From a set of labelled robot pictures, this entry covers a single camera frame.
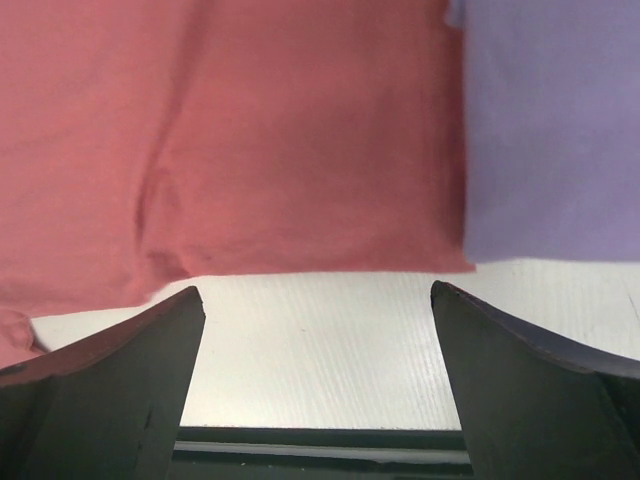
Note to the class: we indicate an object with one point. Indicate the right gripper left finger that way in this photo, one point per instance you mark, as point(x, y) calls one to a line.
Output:
point(107, 406)

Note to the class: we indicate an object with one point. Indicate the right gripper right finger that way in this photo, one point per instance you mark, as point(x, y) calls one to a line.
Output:
point(534, 404)

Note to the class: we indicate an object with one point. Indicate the pink red t shirt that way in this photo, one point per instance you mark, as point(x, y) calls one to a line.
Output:
point(146, 142)

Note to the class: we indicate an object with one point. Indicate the folded purple t shirt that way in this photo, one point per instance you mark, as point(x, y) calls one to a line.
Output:
point(551, 95)

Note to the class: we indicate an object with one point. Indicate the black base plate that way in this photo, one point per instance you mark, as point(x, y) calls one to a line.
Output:
point(303, 453)

